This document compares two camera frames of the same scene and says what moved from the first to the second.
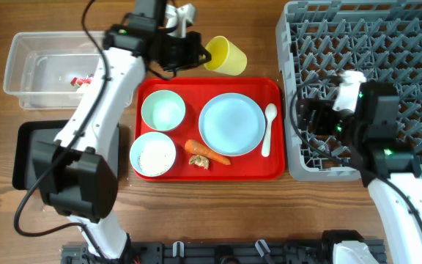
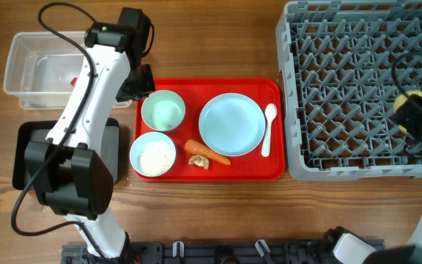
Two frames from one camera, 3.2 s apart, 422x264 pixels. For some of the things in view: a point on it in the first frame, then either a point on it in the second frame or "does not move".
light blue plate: x=231 y=124 does not move
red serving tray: x=223 y=129 does not move
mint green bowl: x=163 y=110 does not move
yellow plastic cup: x=226 y=57 -> x=401 y=98
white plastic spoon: x=271 y=111 does not move
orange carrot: x=195 y=147 does not move
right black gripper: x=307 y=115 -> x=410 y=118
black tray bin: x=26 y=135 does not move
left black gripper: x=193 y=39 -> x=148 y=86
